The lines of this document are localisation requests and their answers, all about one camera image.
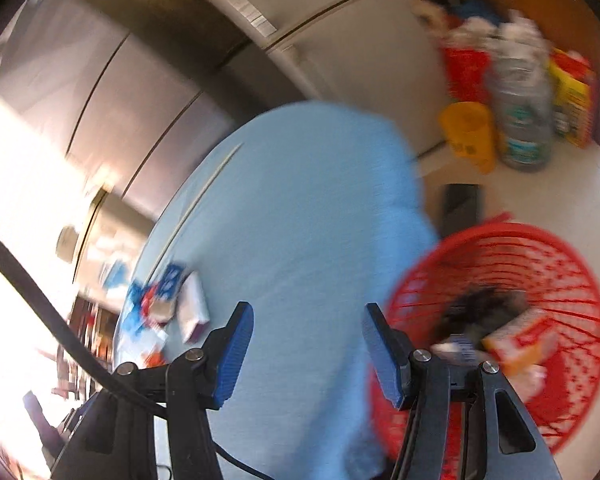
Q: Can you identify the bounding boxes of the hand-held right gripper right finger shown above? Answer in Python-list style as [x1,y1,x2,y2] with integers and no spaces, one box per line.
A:
[362,302,563,480]

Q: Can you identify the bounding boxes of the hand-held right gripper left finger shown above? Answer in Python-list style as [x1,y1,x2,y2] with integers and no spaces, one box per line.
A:
[50,301,255,480]

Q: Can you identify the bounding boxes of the red plastic basket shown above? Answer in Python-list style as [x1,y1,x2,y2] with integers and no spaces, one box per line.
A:
[367,212,600,480]

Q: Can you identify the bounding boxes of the small white box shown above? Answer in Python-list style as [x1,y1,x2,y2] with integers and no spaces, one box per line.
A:
[177,271,211,343]

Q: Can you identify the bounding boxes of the white paper carton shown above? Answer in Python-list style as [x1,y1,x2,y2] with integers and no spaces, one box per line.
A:
[432,335,486,366]

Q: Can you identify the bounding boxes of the crumpled plastic wrapper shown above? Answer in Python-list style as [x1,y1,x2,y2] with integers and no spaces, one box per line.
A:
[115,310,168,366]

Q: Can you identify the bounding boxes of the blue white snack packet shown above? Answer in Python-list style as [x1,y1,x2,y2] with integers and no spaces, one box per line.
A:
[125,260,188,328]

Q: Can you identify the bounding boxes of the black plastic bag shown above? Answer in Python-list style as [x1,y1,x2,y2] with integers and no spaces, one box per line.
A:
[437,285,528,341]

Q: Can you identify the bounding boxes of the orange white packet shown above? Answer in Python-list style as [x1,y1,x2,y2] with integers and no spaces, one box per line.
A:
[482,307,556,376]

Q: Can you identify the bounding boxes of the thin white stick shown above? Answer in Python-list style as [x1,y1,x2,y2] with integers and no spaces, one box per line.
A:
[150,142,245,281]

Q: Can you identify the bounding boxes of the black rectangular device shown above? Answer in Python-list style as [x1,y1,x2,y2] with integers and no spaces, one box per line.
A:
[440,183,483,236]

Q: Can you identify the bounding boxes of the yellow plastic cup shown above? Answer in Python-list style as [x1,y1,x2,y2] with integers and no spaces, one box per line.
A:
[439,101,497,173]

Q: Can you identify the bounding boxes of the grey refrigerator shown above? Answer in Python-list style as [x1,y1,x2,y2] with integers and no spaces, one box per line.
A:
[0,0,246,281]

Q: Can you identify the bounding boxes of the clear plastic jug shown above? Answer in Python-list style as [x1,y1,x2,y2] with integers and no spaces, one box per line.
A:
[490,40,553,171]

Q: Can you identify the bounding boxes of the red bag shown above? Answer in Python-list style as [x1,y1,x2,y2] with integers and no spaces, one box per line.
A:
[442,42,496,106]

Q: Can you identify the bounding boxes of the white refrigerator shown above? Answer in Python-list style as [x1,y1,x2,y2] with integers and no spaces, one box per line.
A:
[220,0,448,161]

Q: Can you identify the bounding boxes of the yellow carton box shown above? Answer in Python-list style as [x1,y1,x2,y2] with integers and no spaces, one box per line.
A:
[547,50,597,148]

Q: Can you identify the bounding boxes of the white crumpled bags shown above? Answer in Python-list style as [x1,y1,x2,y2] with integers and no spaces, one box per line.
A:
[447,7,553,61]

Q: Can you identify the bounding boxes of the thick black cable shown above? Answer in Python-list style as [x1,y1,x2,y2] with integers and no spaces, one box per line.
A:
[0,222,276,480]

